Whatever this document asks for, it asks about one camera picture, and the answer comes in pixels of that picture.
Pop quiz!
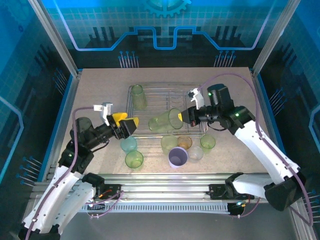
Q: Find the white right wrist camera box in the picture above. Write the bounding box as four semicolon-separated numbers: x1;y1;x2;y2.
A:
187;87;205;110

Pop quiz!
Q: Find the blue edged side frame rail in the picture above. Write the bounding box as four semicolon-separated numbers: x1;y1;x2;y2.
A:
39;71;82;182
251;71;295;182

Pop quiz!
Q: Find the small green plastic cup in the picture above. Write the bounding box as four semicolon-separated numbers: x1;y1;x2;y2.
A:
199;134;216;154

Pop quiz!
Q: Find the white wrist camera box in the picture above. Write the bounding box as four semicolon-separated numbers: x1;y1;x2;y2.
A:
187;87;205;110
93;101;114;126

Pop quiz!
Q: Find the black controller box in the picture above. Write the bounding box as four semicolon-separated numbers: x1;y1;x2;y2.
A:
227;201;245;216

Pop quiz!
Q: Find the purple plastic cup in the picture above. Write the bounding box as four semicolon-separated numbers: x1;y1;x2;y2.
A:
168;146;188;169

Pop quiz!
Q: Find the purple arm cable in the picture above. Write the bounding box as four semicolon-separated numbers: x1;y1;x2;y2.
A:
198;72;315;227
23;106;125;240

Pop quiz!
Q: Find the teal plastic cup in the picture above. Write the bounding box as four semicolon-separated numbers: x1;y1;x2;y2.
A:
120;136;138;154

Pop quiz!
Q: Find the aluminium frame cross rail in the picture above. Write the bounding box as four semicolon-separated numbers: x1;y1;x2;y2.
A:
33;173;300;201

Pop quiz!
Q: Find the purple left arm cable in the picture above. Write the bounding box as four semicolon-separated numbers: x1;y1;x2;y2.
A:
23;106;125;240

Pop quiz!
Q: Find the pale green plastic cup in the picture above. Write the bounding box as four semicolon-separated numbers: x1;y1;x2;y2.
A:
160;134;179;155

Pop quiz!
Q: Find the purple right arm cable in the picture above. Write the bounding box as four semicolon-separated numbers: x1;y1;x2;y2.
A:
198;72;315;227

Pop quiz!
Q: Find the grey slotted cable duct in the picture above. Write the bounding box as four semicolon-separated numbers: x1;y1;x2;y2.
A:
77;202;231;214

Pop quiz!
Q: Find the metal wire dish rack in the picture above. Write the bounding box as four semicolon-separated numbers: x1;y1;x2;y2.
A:
125;81;210;149

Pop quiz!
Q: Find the aluminium frame post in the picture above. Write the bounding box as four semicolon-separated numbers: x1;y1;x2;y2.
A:
27;0;79;76
250;0;292;78

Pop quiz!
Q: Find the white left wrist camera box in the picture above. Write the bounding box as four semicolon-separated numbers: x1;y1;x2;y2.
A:
93;101;114;126

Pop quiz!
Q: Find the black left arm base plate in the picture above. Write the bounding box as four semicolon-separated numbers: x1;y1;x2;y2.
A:
93;183;121;201

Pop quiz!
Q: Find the small controller board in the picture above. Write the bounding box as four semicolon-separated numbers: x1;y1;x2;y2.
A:
86;199;106;211

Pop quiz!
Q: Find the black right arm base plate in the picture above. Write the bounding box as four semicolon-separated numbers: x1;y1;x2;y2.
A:
208;183;255;201

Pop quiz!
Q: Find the orange plastic cup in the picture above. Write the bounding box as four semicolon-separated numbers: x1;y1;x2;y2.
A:
177;135;193;150

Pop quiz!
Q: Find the clear dimpled plastic cup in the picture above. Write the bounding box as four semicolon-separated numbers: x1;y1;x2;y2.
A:
187;145;204;163

